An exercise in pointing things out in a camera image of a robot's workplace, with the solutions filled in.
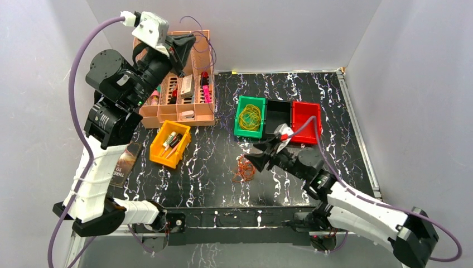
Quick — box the white stapler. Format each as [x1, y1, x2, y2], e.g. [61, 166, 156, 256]
[180, 110, 195, 120]

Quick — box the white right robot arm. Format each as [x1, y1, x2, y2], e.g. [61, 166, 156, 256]
[245, 137, 438, 267]

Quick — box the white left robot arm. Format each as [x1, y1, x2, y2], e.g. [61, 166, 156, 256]
[53, 33, 196, 237]

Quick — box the yellow plastic bin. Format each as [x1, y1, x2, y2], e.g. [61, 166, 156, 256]
[149, 120, 191, 169]

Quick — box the white box in organizer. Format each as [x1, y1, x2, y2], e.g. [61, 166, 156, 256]
[180, 74, 195, 98]

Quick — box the orange cable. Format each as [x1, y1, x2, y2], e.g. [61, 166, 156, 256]
[231, 155, 258, 184]

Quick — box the black plastic bin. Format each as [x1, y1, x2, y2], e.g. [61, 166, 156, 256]
[262, 99, 292, 138]

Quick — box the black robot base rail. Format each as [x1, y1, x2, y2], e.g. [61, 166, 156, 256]
[132, 206, 348, 253]

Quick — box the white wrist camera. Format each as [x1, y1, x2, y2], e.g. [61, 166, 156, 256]
[120, 11, 169, 55]
[274, 123, 294, 153]

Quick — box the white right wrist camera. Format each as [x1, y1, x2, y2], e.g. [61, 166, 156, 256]
[274, 123, 294, 153]

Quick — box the white glue stick tube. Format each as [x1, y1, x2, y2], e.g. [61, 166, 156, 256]
[162, 131, 177, 148]

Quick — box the pink pen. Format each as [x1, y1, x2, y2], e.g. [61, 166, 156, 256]
[160, 144, 176, 157]

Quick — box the dark illustrated book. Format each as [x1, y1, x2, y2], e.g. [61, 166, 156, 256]
[110, 142, 142, 188]

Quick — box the peach desk file organizer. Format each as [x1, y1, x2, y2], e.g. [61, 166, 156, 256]
[139, 30, 216, 128]

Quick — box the red black stamp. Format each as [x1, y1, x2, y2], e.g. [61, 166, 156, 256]
[200, 71, 209, 87]

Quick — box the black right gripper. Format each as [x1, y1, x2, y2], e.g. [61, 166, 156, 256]
[244, 137, 308, 182]

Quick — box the pink highlighter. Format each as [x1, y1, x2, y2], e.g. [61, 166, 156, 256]
[202, 85, 211, 103]

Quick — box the red plastic bin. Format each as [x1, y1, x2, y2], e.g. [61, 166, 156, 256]
[291, 102, 322, 145]

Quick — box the green plastic bin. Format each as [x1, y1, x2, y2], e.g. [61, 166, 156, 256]
[234, 95, 266, 139]

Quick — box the yellow cable coil in bin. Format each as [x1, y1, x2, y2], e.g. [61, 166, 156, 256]
[238, 104, 262, 132]

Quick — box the black cylinder marker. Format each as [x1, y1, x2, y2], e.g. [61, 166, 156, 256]
[170, 133, 183, 146]

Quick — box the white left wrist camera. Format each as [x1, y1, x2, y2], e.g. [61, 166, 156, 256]
[120, 11, 169, 55]

